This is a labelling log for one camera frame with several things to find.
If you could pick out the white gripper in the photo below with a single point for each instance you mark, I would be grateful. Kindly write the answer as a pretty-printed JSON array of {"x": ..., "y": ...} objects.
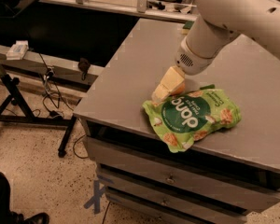
[{"x": 192, "y": 62}]

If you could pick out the orange fruit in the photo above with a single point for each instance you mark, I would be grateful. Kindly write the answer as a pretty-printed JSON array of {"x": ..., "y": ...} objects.
[{"x": 179, "y": 89}]

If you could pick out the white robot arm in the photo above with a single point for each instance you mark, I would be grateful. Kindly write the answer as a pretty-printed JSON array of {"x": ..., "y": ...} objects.
[{"x": 219, "y": 23}]

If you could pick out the green rice chip bag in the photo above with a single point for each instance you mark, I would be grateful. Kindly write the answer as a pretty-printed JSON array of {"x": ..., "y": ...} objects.
[{"x": 182, "y": 120}]

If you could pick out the green yellow sponge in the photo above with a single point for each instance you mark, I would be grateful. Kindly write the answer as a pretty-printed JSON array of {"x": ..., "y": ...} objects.
[{"x": 186, "y": 27}]

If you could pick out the black plug on ledge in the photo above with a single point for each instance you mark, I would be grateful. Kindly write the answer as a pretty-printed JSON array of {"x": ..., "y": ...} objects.
[{"x": 84, "y": 67}]

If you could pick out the grey drawer cabinet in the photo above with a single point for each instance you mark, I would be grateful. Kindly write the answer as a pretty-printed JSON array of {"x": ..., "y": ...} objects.
[{"x": 180, "y": 188}]

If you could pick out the small white box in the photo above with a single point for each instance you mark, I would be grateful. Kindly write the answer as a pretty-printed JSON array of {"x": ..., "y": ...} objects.
[{"x": 18, "y": 50}]

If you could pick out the black metal stand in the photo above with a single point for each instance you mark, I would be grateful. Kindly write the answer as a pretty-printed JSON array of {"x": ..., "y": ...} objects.
[{"x": 28, "y": 115}]

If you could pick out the black shoe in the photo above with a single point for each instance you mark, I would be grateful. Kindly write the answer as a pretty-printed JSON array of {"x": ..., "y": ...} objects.
[{"x": 41, "y": 218}]

